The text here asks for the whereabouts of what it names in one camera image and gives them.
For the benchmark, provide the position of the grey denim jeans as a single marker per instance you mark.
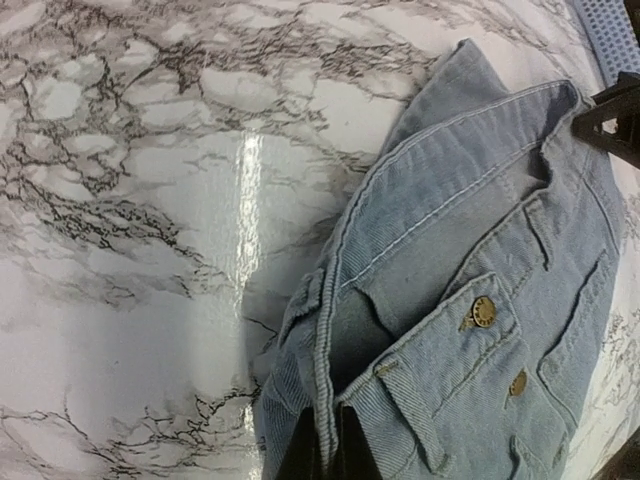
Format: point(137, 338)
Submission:
point(460, 304)

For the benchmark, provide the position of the white plastic laundry basket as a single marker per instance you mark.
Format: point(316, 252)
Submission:
point(609, 30)

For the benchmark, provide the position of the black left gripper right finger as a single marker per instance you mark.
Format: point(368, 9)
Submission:
point(354, 459)

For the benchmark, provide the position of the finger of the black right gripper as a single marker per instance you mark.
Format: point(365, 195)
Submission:
point(612, 124)

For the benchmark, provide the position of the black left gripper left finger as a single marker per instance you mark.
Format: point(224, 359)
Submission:
point(302, 458)

